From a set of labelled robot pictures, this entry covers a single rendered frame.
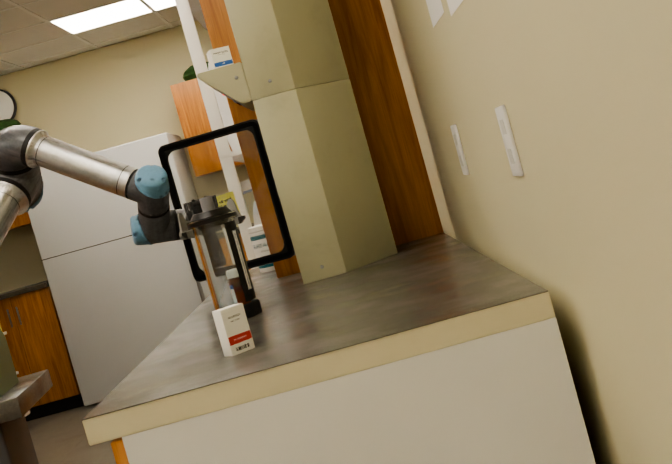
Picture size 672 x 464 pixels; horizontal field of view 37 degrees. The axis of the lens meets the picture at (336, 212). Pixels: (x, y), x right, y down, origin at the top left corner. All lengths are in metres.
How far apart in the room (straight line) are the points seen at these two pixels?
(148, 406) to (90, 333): 6.17
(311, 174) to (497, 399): 1.13
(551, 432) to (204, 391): 0.51
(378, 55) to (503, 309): 1.51
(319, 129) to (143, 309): 5.16
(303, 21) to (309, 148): 0.33
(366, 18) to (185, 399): 1.63
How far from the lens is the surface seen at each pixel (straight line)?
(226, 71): 2.51
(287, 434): 1.49
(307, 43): 2.56
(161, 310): 7.54
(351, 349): 1.47
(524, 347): 1.49
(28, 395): 2.11
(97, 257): 7.59
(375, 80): 2.87
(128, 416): 1.52
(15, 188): 2.57
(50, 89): 8.38
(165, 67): 8.20
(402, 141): 2.86
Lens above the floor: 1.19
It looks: 2 degrees down
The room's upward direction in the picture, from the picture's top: 16 degrees counter-clockwise
